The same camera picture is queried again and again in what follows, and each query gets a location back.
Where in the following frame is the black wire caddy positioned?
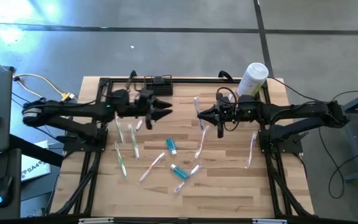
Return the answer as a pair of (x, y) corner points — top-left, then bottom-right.
(144, 74), (174, 96)

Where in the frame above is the black computer mouse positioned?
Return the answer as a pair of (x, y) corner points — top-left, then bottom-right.
(0, 175), (14, 208)

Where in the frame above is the white clamp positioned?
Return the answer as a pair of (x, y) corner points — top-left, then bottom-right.
(78, 217), (115, 224)
(252, 218), (288, 224)

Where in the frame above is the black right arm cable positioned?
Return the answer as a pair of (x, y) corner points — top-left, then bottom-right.
(267, 76), (334, 105)

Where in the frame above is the clear plastic bag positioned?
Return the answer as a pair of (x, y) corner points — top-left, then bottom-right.
(173, 163), (202, 194)

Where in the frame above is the white paper sheet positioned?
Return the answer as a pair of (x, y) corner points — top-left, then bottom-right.
(20, 139), (52, 183)

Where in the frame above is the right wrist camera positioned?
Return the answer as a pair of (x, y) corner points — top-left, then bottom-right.
(216, 92), (233, 108)

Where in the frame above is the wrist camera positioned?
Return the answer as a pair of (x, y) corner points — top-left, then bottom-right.
(216, 92), (233, 108)
(138, 89), (155, 105)

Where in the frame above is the black right camera cable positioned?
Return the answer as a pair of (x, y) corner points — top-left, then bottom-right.
(215, 86), (239, 132)

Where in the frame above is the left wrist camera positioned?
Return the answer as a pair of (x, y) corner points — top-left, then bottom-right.
(138, 89), (155, 105)

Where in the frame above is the black floor cable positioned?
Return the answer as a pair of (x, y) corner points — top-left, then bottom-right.
(318, 124), (358, 200)

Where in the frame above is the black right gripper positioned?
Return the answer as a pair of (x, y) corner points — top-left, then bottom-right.
(197, 101), (241, 139)

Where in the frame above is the blue mouthwash bottle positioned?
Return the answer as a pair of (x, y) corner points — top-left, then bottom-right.
(165, 138), (178, 156)
(170, 164), (190, 181)

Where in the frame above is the black desk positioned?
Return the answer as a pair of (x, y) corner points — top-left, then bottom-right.
(0, 148), (23, 222)

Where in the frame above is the beige cable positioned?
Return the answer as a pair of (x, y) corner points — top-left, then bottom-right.
(0, 51), (76, 102)

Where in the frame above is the white toothbrush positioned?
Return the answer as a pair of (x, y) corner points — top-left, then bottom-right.
(193, 96), (205, 131)

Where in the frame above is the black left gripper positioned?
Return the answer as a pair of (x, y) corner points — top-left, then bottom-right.
(129, 98), (174, 130)

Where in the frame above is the white wipes canister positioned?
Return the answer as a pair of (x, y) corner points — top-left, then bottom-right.
(236, 62), (270, 98)

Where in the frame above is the orange toothbrush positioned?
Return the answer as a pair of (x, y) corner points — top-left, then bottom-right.
(137, 151), (167, 184)

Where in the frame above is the black diagonal beam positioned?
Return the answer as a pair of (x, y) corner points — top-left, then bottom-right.
(9, 133), (65, 168)

